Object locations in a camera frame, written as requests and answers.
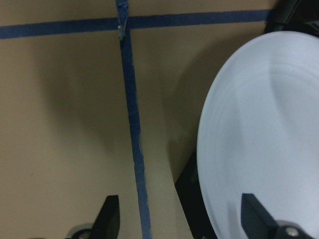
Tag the black dish rack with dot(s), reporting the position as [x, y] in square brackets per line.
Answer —
[189, 193]

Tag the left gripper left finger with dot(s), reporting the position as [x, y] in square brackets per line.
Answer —
[107, 222]

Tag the blue plate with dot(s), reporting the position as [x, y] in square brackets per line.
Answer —
[259, 134]

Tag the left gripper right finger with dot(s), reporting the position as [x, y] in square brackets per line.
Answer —
[256, 221]

